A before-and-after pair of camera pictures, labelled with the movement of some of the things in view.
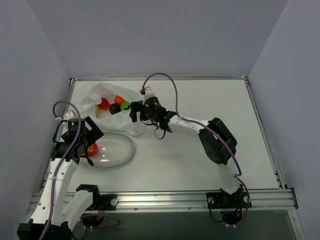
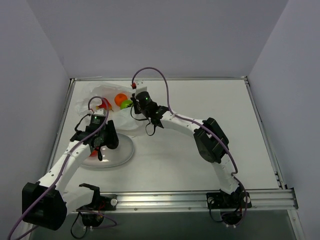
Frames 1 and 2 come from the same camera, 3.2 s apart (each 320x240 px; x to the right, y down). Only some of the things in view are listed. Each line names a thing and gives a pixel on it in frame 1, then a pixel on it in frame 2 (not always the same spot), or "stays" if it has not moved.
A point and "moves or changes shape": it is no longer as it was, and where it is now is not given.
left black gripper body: x=92 y=131 → x=99 y=149
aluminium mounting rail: x=187 y=202 stays
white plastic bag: x=109 y=108 moves or changes shape
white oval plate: x=114 y=148 stays
